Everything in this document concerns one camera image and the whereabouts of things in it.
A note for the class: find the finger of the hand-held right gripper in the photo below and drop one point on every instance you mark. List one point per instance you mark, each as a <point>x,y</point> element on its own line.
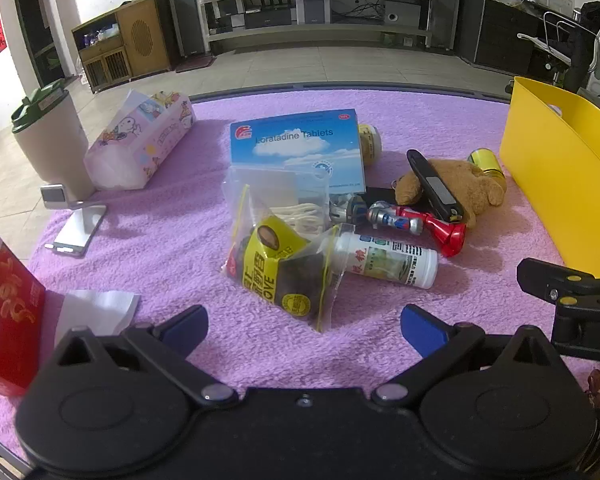
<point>545,277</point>

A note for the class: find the cartoon print tissue pack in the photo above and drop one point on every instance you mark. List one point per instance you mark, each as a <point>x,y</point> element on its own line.
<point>140,145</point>

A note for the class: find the black cabinet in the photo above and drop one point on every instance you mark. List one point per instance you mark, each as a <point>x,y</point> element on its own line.
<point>500,30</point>

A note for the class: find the tall dark floor speaker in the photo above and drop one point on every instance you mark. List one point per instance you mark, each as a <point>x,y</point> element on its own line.
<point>447,0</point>
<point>185,5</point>

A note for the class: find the silver speaker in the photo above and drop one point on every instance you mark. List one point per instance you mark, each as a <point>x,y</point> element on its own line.
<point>312,10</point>

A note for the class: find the black office chair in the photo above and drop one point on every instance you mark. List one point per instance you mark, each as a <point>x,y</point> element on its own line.
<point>580,45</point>

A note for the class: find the white paper tissue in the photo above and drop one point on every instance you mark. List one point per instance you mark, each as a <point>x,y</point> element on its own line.
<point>100,310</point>

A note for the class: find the red and silver toy figure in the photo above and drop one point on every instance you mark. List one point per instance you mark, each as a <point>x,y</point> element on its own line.
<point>405,220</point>

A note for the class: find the small yellow can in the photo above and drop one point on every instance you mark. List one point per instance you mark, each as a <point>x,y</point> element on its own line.
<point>487,162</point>

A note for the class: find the wooden cabinet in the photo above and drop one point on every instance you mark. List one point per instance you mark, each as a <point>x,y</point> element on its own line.
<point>140,35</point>

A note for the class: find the red snack box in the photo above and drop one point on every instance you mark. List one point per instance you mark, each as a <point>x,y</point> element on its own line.
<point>5,320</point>

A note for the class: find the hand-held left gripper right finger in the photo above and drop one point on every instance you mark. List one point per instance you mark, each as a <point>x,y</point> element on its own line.
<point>422,332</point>

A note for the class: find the white bottle with green label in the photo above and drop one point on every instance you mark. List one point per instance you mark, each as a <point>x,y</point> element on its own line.
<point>390,260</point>

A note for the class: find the brown plush bear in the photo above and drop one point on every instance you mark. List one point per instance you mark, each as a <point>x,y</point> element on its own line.
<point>475,185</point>

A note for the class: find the black audio receiver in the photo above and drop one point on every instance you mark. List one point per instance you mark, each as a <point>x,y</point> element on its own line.
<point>267,19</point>

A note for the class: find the black handheld tool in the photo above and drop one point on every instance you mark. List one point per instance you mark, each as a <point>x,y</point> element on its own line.
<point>432,180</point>

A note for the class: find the grey subwoofer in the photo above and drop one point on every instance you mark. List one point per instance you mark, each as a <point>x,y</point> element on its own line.
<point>400,12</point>

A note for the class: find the blue medicine box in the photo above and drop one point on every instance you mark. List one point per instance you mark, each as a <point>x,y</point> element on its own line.
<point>300,140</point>

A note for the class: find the yellow plastic basket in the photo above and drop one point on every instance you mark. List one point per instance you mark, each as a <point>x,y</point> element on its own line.
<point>555,160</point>

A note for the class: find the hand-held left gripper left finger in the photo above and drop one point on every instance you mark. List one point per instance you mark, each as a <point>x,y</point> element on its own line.
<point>187,327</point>

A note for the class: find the grey television stand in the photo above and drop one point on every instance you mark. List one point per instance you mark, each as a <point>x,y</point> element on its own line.
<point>305,28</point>

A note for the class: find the cream bottle with yellow label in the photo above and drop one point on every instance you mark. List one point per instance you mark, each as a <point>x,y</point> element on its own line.
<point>370,145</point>

